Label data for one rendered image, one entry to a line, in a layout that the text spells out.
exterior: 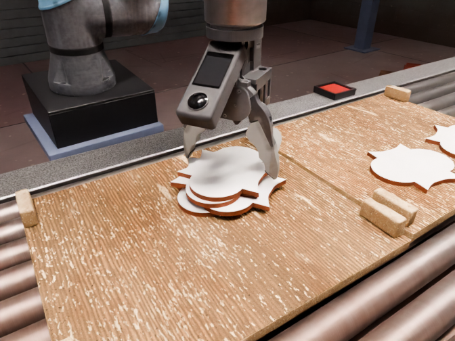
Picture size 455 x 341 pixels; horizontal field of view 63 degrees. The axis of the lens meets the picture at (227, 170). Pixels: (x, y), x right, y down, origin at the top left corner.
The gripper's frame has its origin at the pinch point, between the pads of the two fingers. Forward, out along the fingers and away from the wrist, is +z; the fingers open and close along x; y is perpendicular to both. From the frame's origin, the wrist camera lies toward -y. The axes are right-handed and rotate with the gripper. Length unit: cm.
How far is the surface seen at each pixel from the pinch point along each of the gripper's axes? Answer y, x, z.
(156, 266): -18.0, 0.7, 3.1
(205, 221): -8.4, -0.7, 3.1
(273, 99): 274, 80, 97
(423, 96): 61, -27, 5
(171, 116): 200, 145, 97
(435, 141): 28.9, -28.6, 2.4
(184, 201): -6.7, 3.5, 2.3
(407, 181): 12.0, -24.7, 2.3
